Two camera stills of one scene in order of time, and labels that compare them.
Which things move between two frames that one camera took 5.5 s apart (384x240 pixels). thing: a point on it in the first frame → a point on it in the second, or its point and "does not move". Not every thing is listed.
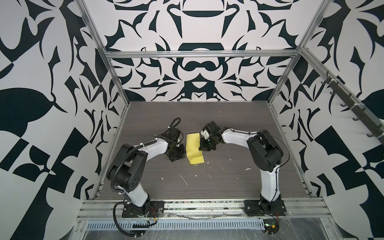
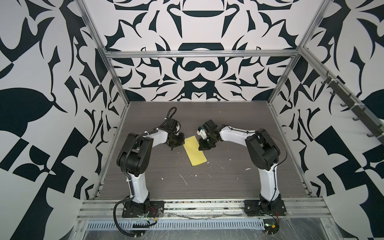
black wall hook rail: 365,117 does not move
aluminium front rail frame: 111,209 does not move
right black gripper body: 207,145 does not move
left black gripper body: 178,153 → 177,140
